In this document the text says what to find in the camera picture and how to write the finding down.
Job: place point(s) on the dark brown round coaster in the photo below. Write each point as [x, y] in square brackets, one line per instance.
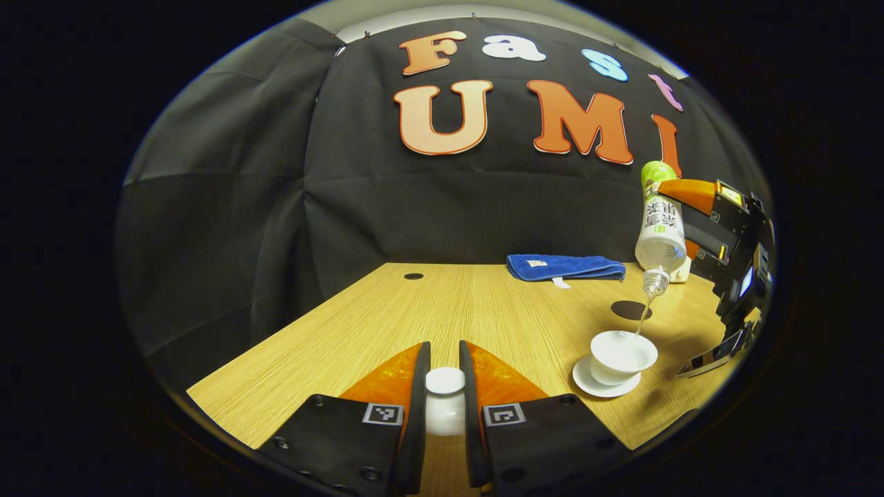
[630, 310]

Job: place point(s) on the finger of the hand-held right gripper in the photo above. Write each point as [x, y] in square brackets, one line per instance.
[690, 192]
[708, 262]

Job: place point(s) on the white teacup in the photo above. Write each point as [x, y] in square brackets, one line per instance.
[621, 352]

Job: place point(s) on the black backdrop cloth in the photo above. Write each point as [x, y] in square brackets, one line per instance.
[449, 207]

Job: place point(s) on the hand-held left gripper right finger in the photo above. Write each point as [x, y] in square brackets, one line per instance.
[472, 414]

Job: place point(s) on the white teacup lid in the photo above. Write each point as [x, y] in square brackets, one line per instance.
[445, 381]

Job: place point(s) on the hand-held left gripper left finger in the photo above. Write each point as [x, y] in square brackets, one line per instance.
[418, 414]

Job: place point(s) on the white toaster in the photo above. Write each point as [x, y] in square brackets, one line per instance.
[682, 273]

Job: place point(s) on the clear water bottle white label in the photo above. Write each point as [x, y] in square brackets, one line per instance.
[661, 235]

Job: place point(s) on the white saucer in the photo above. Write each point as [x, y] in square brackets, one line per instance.
[583, 383]

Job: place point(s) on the blue towel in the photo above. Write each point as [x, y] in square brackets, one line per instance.
[566, 266]

